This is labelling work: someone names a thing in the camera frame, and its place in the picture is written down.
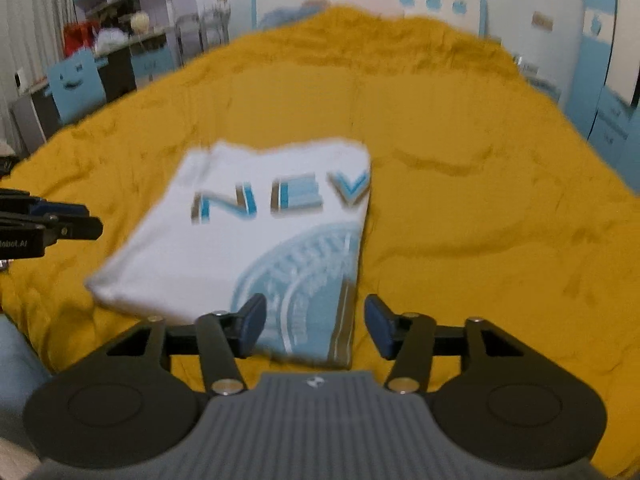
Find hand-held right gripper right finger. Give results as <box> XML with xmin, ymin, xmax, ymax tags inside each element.
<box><xmin>363</xmin><ymin>293</ymin><xmax>540</xmax><ymax>395</ymax></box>

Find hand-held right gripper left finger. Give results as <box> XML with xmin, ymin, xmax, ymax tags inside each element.
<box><xmin>102</xmin><ymin>293</ymin><xmax>268</xmax><ymax>395</ymax></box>

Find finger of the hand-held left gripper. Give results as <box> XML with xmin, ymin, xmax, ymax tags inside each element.
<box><xmin>0</xmin><ymin>188</ymin><xmax>92</xmax><ymax>219</ymax></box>
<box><xmin>0</xmin><ymin>212</ymin><xmax>104</xmax><ymax>242</ymax></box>

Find white printed t-shirt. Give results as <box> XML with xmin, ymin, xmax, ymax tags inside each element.
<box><xmin>85</xmin><ymin>137</ymin><xmax>373</xmax><ymax>368</ymax></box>

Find blue chair with face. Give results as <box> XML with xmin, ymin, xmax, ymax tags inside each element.
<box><xmin>46</xmin><ymin>49</ymin><xmax>109</xmax><ymax>125</ymax></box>

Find person's blue jeans leg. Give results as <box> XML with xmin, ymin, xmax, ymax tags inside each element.
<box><xmin>0</xmin><ymin>314</ymin><xmax>55</xmax><ymax>461</ymax></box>

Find dark desk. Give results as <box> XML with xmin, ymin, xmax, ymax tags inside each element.
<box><xmin>9</xmin><ymin>27</ymin><xmax>182</xmax><ymax>148</ymax></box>

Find yellow blanket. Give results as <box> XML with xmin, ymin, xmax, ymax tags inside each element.
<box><xmin>0</xmin><ymin>4</ymin><xmax>640</xmax><ymax>478</ymax></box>

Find red bag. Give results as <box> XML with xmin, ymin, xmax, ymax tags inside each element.
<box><xmin>63</xmin><ymin>20</ymin><xmax>100</xmax><ymax>55</ymax></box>

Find white bag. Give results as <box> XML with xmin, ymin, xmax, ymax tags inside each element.
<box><xmin>94</xmin><ymin>26</ymin><xmax>130</xmax><ymax>52</ymax></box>

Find blue pillow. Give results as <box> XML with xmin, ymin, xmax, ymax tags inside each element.
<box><xmin>259</xmin><ymin>0</ymin><xmax>332</xmax><ymax>30</ymax></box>

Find white headboard with blue apples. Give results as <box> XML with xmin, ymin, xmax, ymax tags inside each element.
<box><xmin>250</xmin><ymin>0</ymin><xmax>488</xmax><ymax>38</ymax></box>

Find blue and white wardrobe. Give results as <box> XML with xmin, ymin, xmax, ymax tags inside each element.
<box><xmin>564</xmin><ymin>0</ymin><xmax>640</xmax><ymax>173</ymax></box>

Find metal frame chair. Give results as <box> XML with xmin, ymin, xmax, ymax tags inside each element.
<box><xmin>174</xmin><ymin>9</ymin><xmax>230</xmax><ymax>60</ymax></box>

